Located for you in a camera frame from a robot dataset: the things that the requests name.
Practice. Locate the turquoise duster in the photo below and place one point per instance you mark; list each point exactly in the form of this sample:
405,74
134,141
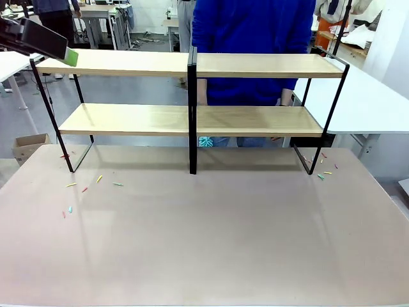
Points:
204,141

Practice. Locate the person's left forearm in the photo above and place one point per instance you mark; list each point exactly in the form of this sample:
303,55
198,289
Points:
287,97

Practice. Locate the wooden shelf unit black frame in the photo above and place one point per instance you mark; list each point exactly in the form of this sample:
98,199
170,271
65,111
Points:
128,60
271,64

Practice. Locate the person in white and orange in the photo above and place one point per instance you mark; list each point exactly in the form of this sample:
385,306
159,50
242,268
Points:
329,28

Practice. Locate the white table with round leg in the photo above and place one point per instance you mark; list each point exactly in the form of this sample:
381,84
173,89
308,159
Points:
12,64

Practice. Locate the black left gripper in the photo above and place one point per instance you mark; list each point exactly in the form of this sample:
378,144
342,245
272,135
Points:
11,35

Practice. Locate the small background desk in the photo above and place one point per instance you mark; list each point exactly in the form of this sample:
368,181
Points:
170,28

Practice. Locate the cardboard box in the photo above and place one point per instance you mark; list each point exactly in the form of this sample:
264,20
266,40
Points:
28,147

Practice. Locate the large white table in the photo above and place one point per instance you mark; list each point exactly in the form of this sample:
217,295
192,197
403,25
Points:
367,105

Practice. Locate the person in grey trousers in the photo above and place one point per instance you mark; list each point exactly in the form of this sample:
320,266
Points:
185,22

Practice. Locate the person's right forearm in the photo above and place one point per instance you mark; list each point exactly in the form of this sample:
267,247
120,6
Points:
202,92

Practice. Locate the grey background desk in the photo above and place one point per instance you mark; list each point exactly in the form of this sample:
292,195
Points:
96,19

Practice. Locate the person in blue sweater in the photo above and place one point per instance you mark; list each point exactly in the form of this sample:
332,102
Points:
252,28

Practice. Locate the person in dark blue clothes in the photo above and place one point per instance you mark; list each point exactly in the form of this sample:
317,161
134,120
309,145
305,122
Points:
54,16

